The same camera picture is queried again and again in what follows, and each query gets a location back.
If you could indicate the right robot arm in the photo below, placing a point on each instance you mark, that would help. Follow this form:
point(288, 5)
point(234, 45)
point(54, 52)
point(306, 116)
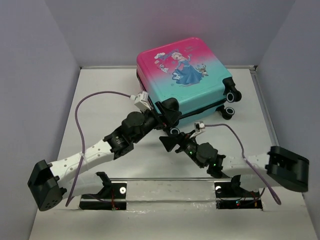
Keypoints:
point(277, 167)

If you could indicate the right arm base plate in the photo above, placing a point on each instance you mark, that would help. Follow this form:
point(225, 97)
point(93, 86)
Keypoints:
point(230, 196)

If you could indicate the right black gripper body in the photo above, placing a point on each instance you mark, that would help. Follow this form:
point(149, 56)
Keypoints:
point(188, 145)

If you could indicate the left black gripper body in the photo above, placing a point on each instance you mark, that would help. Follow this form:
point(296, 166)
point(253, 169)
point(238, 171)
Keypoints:
point(153, 122)

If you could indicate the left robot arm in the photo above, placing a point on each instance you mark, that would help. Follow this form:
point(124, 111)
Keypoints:
point(50, 183)

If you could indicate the pink and teal suitcase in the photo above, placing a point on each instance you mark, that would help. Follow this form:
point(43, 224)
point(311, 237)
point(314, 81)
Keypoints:
point(188, 71)

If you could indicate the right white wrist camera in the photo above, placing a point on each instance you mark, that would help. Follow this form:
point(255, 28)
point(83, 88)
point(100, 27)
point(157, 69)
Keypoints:
point(199, 128)

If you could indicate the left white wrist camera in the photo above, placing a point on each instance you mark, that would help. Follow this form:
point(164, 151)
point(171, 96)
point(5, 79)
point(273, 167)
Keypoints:
point(141, 101)

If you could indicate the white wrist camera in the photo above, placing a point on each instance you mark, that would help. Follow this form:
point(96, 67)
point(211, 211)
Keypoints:
point(199, 128)
point(141, 101)

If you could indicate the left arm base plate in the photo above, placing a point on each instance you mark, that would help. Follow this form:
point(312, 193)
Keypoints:
point(111, 197)

